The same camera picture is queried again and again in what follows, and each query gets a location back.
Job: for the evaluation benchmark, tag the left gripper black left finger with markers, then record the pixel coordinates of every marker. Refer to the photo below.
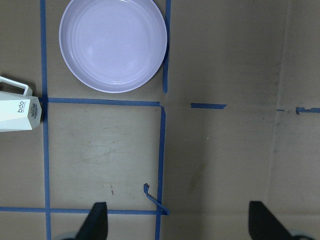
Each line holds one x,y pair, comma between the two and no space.
95,226

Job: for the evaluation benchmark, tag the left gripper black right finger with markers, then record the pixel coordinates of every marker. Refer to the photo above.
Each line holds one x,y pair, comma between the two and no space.
263,225

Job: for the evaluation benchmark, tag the lavender round plate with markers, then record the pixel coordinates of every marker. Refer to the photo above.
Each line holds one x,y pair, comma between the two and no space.
113,46

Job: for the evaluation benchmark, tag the white faceted mug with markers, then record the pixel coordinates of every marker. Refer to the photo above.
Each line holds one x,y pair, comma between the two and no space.
19,112

